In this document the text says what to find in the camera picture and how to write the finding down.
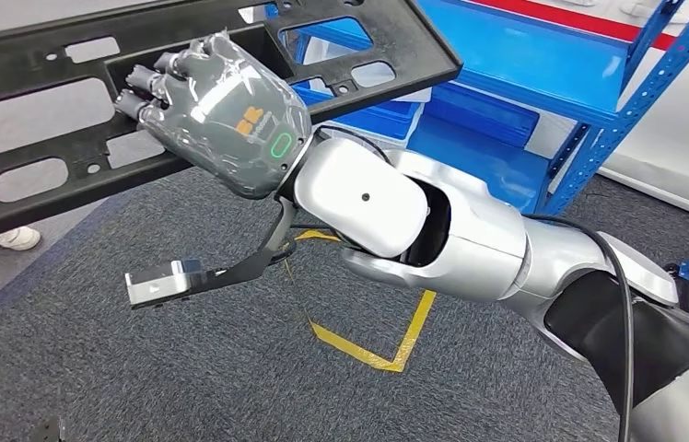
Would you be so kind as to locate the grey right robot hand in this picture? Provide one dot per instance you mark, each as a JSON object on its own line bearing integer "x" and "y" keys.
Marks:
{"x": 222, "y": 116}

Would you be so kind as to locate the black plastic frame part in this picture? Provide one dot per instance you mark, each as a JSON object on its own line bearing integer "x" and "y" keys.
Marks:
{"x": 15, "y": 73}

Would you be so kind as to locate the person's foot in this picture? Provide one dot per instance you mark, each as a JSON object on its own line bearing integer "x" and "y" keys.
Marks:
{"x": 18, "y": 239}

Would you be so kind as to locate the dark grey floor carpet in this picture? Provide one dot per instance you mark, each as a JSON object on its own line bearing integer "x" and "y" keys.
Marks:
{"x": 137, "y": 378}

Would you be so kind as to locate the torn yellow floor tape square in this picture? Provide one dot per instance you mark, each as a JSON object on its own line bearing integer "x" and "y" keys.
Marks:
{"x": 405, "y": 332}

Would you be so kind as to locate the white car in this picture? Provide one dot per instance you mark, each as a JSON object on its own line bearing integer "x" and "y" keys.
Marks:
{"x": 686, "y": 140}

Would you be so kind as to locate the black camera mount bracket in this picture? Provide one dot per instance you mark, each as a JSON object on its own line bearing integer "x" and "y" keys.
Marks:
{"x": 247, "y": 271}

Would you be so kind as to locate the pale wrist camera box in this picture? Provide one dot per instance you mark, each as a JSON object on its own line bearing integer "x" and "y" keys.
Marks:
{"x": 155, "y": 283}

